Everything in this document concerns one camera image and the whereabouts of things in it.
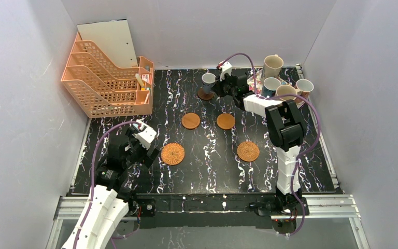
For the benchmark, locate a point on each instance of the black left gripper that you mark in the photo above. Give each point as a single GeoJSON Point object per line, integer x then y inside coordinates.
{"type": "Point", "coordinates": [145, 153]}

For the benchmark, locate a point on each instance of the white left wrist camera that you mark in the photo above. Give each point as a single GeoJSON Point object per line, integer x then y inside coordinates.
{"type": "Point", "coordinates": [145, 134]}

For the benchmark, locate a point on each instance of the aluminium frame rail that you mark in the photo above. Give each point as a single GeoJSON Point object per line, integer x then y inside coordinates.
{"type": "Point", "coordinates": [230, 221]}

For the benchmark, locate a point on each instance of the woven rattan coaster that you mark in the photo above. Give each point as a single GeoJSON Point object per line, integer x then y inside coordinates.
{"type": "Point", "coordinates": [172, 153]}
{"type": "Point", "coordinates": [248, 151]}

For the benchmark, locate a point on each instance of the white and red mug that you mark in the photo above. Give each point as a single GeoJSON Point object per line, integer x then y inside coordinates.
{"type": "Point", "coordinates": [304, 87]}

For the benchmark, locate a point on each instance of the white board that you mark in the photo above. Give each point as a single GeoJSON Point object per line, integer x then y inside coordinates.
{"type": "Point", "coordinates": [113, 38]}

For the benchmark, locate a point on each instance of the dark wooden coaster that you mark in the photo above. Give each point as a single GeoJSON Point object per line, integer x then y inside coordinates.
{"type": "Point", "coordinates": [205, 96]}

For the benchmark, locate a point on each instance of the tall beige mug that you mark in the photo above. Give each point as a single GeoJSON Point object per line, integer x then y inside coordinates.
{"type": "Point", "coordinates": [272, 66]}

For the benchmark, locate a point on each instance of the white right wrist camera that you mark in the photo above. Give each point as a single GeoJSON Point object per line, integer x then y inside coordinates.
{"type": "Point", "coordinates": [224, 68]}

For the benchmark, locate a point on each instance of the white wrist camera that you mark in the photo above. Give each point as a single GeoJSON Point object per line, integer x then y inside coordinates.
{"type": "Point", "coordinates": [224, 68]}
{"type": "Point", "coordinates": [145, 134]}

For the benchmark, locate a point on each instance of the orange plastic file organizer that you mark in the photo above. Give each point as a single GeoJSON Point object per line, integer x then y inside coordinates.
{"type": "Point", "coordinates": [103, 89]}

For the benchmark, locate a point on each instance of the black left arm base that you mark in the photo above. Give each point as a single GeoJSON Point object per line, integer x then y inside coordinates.
{"type": "Point", "coordinates": [139, 205]}

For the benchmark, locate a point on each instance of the small grey mug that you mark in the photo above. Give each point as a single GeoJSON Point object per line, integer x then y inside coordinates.
{"type": "Point", "coordinates": [208, 81]}

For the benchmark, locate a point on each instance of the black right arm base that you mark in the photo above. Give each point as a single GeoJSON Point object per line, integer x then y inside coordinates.
{"type": "Point", "coordinates": [282, 209]}

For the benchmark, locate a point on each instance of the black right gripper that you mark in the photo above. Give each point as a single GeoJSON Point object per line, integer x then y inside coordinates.
{"type": "Point", "coordinates": [219, 87]}

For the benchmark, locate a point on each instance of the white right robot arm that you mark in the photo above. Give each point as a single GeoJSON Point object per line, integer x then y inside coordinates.
{"type": "Point", "coordinates": [284, 122]}

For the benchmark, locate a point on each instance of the blue patterned mug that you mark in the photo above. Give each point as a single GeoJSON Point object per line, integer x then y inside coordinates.
{"type": "Point", "coordinates": [270, 85]}

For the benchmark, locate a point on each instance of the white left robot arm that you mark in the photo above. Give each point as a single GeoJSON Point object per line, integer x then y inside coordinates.
{"type": "Point", "coordinates": [110, 199]}

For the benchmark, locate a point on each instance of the large beige floral mug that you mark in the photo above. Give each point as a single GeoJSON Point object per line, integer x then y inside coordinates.
{"type": "Point", "coordinates": [286, 92]}

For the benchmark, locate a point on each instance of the light wooden coaster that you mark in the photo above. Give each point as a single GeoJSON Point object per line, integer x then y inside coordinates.
{"type": "Point", "coordinates": [191, 121]}
{"type": "Point", "coordinates": [226, 121]}

